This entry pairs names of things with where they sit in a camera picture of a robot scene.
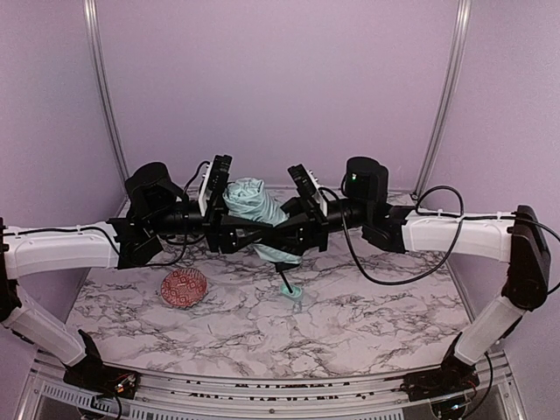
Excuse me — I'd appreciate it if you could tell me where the mint green folding umbrella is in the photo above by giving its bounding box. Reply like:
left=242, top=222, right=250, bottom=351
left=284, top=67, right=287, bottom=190
left=222, top=178, right=303, bottom=301

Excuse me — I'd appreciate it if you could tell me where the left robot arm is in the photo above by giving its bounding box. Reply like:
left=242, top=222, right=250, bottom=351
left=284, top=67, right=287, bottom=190
left=1, top=155, right=284, bottom=400

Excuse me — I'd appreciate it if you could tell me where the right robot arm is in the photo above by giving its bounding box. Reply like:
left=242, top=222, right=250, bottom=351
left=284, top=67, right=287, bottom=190
left=261, top=157, right=554, bottom=401

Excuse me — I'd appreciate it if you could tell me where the red patterned bowl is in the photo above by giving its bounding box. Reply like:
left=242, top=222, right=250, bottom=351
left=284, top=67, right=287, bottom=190
left=160, top=269, right=208, bottom=309

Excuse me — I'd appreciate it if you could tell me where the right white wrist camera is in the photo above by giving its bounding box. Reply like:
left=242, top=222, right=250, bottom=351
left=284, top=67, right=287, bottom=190
left=288, top=164, right=328, bottom=221

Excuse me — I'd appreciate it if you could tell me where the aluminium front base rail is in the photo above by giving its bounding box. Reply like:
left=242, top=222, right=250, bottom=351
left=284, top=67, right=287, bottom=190
left=14, top=351, right=527, bottom=419

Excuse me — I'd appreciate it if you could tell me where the left aluminium frame post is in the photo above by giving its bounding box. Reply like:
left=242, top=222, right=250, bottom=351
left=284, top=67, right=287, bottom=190
left=82, top=0, right=133, bottom=193

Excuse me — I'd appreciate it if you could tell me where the aluminium frame post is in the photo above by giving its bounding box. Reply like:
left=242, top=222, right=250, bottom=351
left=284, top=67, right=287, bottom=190
left=413, top=0, right=473, bottom=197
left=82, top=0, right=133, bottom=193

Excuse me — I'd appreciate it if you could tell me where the right aluminium frame post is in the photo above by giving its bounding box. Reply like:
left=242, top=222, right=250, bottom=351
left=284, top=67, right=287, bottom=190
left=413, top=0, right=473, bottom=197

